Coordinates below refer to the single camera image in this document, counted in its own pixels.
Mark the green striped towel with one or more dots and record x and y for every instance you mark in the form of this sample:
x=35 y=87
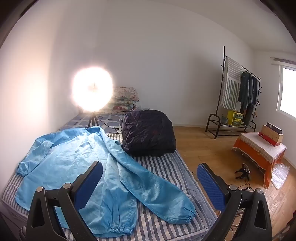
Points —
x=230 y=85

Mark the dark navy puffer jacket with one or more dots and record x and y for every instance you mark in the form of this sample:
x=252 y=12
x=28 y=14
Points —
x=148 y=133

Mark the white lace table cover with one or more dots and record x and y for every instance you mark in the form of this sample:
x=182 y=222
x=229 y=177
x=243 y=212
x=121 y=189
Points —
x=261 y=144

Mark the small table with orange cloth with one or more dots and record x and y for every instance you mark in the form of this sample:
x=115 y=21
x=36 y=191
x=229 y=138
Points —
x=256 y=160

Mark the red box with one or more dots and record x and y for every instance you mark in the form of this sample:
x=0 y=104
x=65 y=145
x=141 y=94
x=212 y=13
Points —
x=268 y=139

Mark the tan cardboard box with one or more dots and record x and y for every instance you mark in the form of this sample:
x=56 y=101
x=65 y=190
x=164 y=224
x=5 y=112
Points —
x=271 y=135

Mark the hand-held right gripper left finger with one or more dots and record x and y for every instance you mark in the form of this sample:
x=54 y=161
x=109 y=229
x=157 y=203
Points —
x=89 y=183

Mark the black metal clothes rack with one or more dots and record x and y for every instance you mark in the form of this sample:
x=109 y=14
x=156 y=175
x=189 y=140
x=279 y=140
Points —
x=214 y=120

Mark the light blue work coat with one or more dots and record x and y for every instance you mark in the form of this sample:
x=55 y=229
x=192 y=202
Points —
x=69 y=153

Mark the yellow crate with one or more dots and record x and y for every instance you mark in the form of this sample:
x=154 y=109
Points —
x=234 y=117

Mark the window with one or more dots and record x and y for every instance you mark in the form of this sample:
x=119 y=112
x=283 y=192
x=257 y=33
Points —
x=288 y=91

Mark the dark hanging garment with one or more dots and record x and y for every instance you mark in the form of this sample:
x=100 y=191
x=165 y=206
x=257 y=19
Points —
x=255 y=90

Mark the floral folded quilt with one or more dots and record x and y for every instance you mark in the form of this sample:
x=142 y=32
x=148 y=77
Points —
x=126 y=93
x=121 y=107

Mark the blue patterned blanket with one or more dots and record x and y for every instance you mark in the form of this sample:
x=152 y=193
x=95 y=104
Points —
x=108 y=118

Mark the striped bed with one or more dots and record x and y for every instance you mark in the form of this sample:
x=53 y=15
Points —
x=168 y=169

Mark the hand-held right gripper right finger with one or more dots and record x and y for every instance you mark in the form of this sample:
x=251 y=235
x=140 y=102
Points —
x=210 y=187

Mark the clear plastic bag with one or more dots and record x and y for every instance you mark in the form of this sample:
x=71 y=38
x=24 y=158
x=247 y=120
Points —
x=280 y=175

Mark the dark green hanging jacket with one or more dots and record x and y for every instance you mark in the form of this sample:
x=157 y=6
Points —
x=245 y=90

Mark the dark flat box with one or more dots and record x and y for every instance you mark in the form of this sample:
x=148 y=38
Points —
x=274 y=128

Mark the black device on floor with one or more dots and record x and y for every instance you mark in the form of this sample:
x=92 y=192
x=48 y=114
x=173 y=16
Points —
x=244 y=172

